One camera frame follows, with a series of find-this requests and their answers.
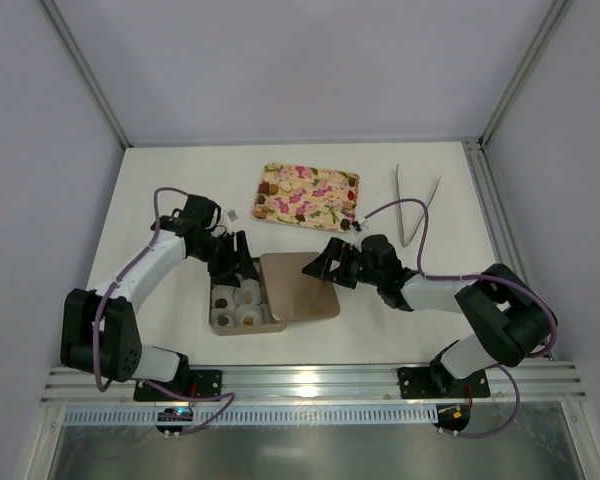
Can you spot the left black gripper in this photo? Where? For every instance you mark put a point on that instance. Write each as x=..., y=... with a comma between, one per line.
x=228, y=257

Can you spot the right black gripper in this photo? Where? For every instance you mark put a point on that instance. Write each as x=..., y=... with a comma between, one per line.
x=347, y=265

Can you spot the beige tin box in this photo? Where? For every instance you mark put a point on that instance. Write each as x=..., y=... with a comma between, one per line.
x=236, y=310

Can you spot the beige tin lid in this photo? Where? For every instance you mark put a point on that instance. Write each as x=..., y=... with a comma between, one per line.
x=293, y=296

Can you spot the metal tongs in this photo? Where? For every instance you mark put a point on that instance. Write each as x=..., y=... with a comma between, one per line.
x=410, y=215

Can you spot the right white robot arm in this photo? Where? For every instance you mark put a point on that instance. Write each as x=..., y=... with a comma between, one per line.
x=508, y=321

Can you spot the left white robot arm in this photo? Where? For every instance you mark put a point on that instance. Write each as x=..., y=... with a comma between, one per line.
x=100, y=334

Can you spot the floral tray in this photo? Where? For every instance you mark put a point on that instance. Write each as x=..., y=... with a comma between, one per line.
x=304, y=196

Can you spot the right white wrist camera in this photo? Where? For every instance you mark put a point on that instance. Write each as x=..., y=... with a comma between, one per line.
x=359, y=225

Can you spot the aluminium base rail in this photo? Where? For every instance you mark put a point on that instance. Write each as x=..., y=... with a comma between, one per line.
x=306, y=395

